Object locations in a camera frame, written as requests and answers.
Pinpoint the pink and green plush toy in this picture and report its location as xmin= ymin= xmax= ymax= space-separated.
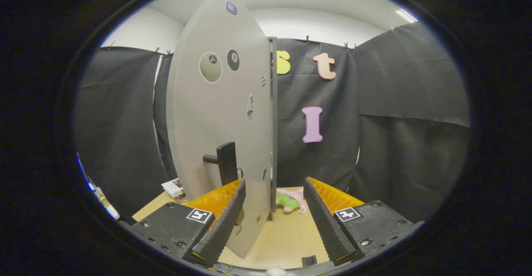
xmin=276 ymin=187 xmax=308 ymax=214

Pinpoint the black backdrop cloth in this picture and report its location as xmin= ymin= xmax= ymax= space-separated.
xmin=75 ymin=22 xmax=471 ymax=222

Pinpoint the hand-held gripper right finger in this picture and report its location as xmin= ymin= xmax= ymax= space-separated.
xmin=304 ymin=177 xmax=425 ymax=267

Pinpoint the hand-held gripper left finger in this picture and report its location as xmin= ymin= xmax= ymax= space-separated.
xmin=125 ymin=179 xmax=246 ymax=267

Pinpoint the small ceiling light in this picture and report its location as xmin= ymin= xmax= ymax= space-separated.
xmin=395 ymin=9 xmax=418 ymax=24

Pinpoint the black door handle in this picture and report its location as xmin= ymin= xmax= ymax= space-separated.
xmin=203 ymin=142 xmax=239 ymax=186

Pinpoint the white booklet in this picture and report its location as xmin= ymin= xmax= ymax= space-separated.
xmin=161 ymin=178 xmax=185 ymax=198

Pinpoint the dark grey shoe cabinet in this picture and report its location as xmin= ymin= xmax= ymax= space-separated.
xmin=268 ymin=37 xmax=279 ymax=221

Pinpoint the white and blue clutter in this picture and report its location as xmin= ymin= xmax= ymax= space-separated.
xmin=76 ymin=153 xmax=120 ymax=220

